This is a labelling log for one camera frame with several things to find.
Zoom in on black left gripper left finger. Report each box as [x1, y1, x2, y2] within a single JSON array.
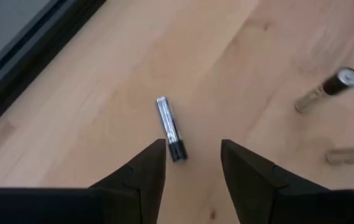
[[0, 139, 167, 224]]

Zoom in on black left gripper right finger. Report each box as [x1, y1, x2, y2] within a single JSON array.
[[221, 139, 354, 224]]

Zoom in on black aluminium table frame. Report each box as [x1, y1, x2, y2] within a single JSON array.
[[0, 0, 108, 141]]

